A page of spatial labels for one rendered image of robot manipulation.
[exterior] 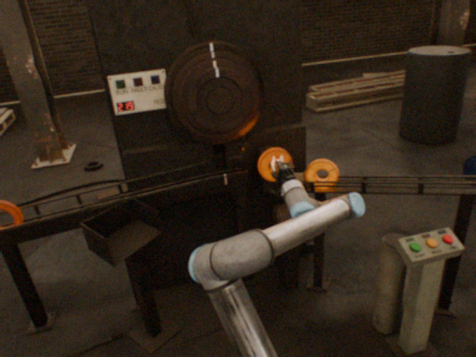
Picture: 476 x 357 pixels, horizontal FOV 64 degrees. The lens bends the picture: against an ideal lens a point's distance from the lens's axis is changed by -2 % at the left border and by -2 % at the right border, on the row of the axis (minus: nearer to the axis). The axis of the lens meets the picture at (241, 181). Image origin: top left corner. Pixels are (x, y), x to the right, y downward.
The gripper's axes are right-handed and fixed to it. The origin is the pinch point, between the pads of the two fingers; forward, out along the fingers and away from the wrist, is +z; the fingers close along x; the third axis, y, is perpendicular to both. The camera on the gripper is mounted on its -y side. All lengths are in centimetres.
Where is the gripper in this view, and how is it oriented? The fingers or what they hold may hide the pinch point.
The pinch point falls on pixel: (274, 161)
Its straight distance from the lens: 174.2
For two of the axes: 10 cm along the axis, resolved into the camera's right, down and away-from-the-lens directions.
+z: -2.5, -6.6, 7.1
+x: -9.7, 1.6, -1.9
